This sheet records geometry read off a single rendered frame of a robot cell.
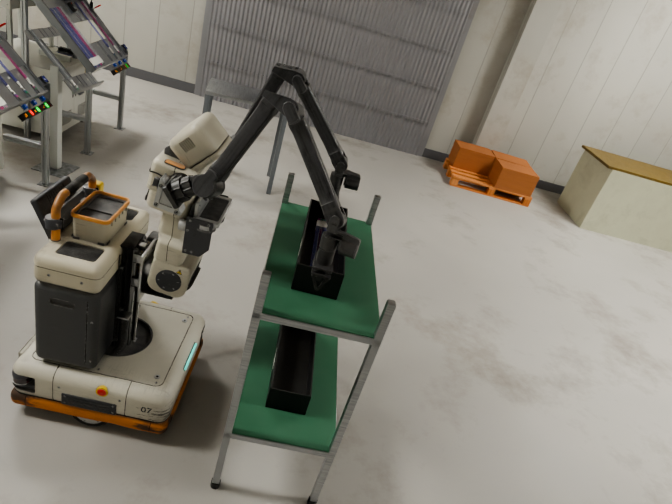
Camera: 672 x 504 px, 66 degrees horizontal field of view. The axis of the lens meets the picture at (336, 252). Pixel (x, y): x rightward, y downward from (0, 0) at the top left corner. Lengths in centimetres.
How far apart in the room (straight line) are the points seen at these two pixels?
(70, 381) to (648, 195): 632
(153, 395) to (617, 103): 683
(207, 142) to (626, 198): 580
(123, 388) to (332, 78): 529
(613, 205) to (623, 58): 190
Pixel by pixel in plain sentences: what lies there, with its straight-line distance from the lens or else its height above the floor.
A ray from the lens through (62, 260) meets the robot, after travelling 214.
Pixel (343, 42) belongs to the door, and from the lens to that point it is 686.
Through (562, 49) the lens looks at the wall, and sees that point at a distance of 742.
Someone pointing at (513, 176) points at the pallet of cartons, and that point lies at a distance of 668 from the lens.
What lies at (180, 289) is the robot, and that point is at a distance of 221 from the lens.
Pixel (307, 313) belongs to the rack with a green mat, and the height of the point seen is 95.
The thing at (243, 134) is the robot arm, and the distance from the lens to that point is 175.
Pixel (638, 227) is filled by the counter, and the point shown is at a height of 20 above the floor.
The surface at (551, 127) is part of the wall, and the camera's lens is 764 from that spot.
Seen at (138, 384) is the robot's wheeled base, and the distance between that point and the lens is 239.
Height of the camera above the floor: 201
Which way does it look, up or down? 29 degrees down
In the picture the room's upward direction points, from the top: 18 degrees clockwise
